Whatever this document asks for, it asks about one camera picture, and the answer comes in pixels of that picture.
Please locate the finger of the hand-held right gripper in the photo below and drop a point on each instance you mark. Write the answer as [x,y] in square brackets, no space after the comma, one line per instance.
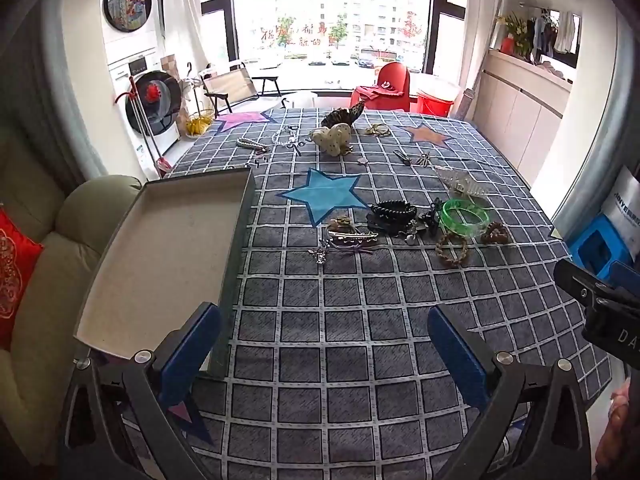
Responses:
[575,279]
[627,274]

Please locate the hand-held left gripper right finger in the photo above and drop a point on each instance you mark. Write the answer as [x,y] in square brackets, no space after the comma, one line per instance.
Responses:
[460,355]

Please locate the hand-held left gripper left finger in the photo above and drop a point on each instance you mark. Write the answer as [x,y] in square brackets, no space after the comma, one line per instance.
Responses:
[192,355]

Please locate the green bangle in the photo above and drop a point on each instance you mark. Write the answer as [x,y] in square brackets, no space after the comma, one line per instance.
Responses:
[450,225]

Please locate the black hair claw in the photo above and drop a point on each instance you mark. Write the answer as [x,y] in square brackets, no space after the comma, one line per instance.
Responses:
[431,221]

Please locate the person's right hand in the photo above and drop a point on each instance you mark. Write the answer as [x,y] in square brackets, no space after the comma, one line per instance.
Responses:
[622,412]

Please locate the blue plastic stool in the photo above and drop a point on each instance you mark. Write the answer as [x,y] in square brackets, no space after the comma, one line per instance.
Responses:
[595,250]

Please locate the white printed bag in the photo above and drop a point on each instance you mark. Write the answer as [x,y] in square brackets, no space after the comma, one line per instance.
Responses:
[620,205]

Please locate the checked star tablecloth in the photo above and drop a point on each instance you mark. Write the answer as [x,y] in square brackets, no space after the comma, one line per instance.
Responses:
[350,320]

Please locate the silver pendant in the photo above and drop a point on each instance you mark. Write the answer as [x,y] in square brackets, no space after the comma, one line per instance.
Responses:
[411,236]

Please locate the clear hair claw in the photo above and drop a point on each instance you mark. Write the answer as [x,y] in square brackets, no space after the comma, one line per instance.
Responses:
[460,182]

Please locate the beige sofa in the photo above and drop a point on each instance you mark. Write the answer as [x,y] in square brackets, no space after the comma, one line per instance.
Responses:
[65,270]

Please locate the brown flower clip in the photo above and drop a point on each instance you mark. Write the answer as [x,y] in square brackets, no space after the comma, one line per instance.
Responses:
[344,222]

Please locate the beige cabinet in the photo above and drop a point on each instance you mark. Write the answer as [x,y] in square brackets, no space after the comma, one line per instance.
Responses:
[520,100]

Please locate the small bow clip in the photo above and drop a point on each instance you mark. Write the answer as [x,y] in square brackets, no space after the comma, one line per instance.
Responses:
[425,160]

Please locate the red embroidered cushion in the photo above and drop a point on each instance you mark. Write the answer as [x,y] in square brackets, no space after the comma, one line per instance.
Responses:
[15,270]

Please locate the black hair clip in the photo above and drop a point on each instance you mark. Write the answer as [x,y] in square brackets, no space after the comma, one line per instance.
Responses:
[402,156]

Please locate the red bucket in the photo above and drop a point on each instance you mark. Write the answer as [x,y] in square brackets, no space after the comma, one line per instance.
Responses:
[437,102]

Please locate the red broom with blue dustpan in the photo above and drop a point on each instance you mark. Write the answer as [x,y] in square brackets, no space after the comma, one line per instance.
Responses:
[145,130]

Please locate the hanging clothes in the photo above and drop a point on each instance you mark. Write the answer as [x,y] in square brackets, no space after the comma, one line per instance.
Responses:
[555,35]

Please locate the white polka dot scrunchie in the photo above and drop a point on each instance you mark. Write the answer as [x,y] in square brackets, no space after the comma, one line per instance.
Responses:
[330,140]

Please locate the potted plant red vase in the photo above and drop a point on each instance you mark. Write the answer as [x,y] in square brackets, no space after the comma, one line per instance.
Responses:
[515,35]

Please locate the white washing machine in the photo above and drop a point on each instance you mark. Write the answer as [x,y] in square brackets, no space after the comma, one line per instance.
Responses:
[152,102]

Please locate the leopard print scrunchie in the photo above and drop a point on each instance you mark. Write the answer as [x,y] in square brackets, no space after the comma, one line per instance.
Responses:
[342,115]

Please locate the white folded umbrella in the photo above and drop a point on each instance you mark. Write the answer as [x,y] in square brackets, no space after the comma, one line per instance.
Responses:
[189,87]

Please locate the red plastic chair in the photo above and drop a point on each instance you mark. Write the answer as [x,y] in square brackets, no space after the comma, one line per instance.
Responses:
[392,80]

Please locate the beige folding chair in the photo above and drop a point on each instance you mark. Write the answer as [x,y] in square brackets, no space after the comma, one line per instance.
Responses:
[230,85]

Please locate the black bench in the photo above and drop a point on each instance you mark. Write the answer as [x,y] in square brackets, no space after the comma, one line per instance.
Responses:
[269,80]

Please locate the white dryer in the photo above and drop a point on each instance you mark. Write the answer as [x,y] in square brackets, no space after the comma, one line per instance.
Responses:
[127,2]

